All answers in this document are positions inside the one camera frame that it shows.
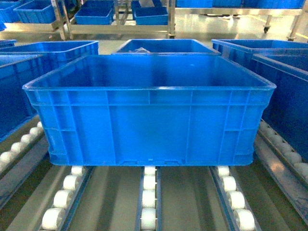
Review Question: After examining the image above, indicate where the far left roller track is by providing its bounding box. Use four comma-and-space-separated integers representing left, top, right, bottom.
0, 116, 48, 208

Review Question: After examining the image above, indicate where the blue crate right rear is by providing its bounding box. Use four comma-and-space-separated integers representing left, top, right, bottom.
211, 39, 308, 69

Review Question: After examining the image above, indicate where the blue crate right near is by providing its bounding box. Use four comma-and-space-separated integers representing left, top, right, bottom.
251, 54, 308, 153

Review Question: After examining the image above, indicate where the large blue plastic crate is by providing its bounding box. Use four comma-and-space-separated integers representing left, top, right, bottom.
23, 54, 276, 166

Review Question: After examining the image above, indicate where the blue crate left rear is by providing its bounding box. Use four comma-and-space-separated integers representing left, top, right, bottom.
0, 40, 99, 70

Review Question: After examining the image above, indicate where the blue crate behind centre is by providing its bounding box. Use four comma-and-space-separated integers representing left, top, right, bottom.
113, 39, 221, 55

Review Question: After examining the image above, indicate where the far right roller track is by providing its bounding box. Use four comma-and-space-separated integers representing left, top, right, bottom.
254, 120, 308, 223

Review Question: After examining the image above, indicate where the white roller track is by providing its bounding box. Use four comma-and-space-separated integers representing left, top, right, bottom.
134, 166, 162, 231
209, 166, 261, 231
38, 166, 93, 231

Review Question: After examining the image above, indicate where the blue crate far upper left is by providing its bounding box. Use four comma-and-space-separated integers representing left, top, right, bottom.
13, 0, 56, 24

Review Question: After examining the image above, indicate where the centre white roller track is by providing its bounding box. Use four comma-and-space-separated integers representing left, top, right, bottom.
134, 166, 162, 231

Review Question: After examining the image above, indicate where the blue crate left near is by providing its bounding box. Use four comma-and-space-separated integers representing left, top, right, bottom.
0, 55, 43, 141

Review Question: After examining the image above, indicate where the right white roller track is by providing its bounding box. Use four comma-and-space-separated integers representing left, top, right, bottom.
209, 166, 261, 231

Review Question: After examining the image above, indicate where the left white roller track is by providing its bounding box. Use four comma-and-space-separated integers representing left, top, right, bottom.
38, 166, 93, 231

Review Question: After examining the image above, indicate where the blue crate on far rack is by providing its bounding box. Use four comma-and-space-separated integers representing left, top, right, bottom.
133, 7, 168, 26
75, 7, 114, 25

